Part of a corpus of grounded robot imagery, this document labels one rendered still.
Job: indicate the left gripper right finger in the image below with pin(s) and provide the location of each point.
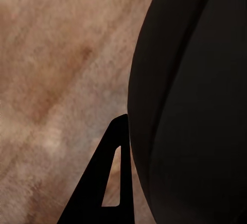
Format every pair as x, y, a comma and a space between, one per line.
242, 219

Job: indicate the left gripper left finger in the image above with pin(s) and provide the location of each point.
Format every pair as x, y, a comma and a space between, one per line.
84, 206

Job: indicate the cauldron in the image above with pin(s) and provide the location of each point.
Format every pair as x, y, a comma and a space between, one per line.
187, 110

